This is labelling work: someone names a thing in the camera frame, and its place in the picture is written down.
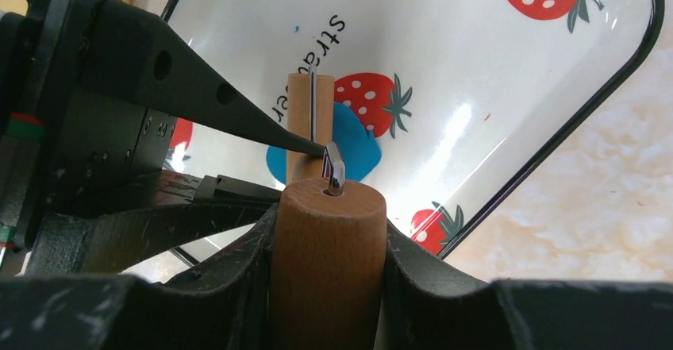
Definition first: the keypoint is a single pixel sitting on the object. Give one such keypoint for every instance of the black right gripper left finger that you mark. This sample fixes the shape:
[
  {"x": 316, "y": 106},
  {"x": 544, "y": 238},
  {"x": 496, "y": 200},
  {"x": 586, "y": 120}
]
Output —
[{"x": 219, "y": 304}]

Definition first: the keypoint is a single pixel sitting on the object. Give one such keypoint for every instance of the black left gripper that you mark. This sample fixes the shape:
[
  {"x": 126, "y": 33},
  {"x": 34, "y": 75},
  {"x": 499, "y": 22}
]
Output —
[{"x": 89, "y": 94}]

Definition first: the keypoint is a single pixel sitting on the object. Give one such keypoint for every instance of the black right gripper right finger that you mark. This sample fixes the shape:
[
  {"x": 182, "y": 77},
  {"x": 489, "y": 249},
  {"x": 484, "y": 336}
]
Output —
[{"x": 429, "y": 304}]

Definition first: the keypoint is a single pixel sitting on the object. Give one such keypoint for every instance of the wooden roller tool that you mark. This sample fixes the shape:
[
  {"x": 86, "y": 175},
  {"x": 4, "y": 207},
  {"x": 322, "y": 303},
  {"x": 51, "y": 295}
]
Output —
[{"x": 329, "y": 249}]

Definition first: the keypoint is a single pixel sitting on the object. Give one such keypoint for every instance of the blue play dough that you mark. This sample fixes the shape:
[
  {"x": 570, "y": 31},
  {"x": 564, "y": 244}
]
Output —
[{"x": 358, "y": 147}]

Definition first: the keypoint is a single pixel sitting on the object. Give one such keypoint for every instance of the white strawberry enamel tray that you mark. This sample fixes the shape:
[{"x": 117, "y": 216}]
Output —
[{"x": 519, "y": 138}]

